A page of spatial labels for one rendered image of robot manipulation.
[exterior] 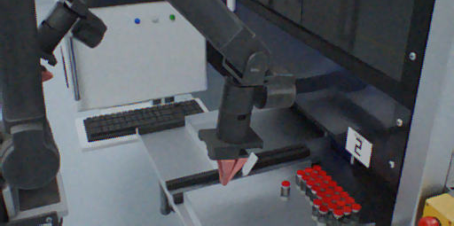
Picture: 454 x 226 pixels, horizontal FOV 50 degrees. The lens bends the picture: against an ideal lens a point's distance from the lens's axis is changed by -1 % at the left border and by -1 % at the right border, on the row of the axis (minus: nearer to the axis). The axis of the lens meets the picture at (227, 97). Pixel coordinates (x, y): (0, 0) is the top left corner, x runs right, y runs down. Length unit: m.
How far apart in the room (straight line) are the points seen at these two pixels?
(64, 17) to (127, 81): 0.68
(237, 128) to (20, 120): 0.34
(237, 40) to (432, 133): 0.42
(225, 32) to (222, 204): 0.54
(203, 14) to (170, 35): 1.02
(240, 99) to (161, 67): 0.98
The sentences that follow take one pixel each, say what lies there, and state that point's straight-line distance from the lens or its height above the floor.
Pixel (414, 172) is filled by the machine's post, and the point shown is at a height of 1.06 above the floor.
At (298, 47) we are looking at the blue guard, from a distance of 1.30.
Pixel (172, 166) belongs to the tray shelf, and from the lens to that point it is 1.30.
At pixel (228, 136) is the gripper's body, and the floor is 1.19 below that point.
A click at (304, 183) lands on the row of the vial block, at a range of 1.19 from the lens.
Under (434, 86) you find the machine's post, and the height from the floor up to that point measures 1.25.
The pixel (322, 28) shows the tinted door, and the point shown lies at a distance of 1.21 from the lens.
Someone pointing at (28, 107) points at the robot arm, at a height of 1.31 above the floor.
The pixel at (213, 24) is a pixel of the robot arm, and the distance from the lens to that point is 0.72.
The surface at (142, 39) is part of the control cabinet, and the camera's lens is 1.70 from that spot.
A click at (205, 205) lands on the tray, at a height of 0.88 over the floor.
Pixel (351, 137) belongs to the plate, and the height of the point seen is 1.03.
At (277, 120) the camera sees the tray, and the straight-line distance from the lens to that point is 1.50.
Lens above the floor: 1.62
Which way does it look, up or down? 27 degrees down
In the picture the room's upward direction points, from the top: straight up
